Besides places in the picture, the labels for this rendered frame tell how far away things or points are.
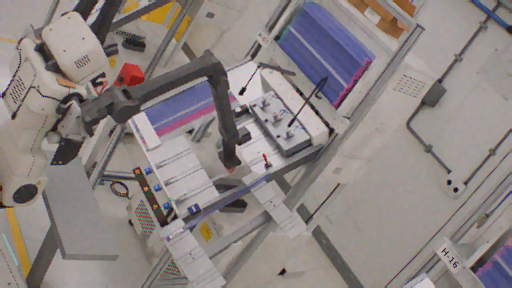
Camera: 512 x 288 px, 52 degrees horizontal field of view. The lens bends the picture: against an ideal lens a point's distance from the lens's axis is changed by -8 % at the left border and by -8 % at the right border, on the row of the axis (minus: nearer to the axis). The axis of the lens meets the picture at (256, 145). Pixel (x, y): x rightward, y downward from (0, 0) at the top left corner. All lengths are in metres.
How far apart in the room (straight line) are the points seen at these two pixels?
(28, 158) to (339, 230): 2.80
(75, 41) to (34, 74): 0.17
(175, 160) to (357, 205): 1.91
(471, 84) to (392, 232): 1.16
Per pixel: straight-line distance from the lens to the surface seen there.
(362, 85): 2.41
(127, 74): 3.18
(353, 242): 4.22
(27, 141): 2.02
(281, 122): 2.60
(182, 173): 2.58
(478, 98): 3.81
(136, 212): 3.30
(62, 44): 1.85
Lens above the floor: 2.12
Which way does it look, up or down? 25 degrees down
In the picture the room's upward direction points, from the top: 35 degrees clockwise
